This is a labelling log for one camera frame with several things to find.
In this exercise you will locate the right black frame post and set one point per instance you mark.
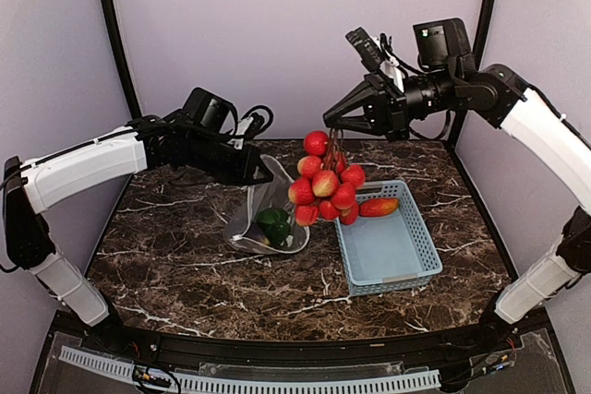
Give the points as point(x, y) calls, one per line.
point(480, 41)

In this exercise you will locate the clear dotted zip bag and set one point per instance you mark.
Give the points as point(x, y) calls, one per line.
point(269, 195)

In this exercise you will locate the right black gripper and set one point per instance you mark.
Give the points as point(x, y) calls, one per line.
point(385, 104)

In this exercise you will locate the left black frame post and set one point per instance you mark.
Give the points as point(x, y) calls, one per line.
point(118, 51)

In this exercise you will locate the black frame post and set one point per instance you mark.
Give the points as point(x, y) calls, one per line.
point(118, 51)
point(480, 41)

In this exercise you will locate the red orange toy pepper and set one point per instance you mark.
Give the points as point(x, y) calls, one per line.
point(378, 207)

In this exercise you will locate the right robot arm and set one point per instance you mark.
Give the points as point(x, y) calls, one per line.
point(510, 104)

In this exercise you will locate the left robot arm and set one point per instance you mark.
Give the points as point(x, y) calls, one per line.
point(32, 187)

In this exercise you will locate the light blue plastic basket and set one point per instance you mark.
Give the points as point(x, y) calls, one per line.
point(389, 253)

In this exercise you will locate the slotted grey cable duct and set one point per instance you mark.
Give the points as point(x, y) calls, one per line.
point(227, 378)

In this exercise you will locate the green toy lime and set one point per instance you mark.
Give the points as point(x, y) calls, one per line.
point(270, 216)

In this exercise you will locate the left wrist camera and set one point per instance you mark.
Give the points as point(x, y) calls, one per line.
point(218, 118)

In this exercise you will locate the purple toy eggplant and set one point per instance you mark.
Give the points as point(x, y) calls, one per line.
point(256, 234)

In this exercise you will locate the green toy cucumber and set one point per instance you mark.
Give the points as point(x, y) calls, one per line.
point(278, 232)

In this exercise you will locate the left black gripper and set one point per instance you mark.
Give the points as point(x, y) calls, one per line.
point(245, 174)

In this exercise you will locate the black front table rail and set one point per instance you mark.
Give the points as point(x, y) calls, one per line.
point(449, 348)

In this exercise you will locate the red lychee bunch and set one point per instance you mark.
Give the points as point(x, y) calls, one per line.
point(327, 182)

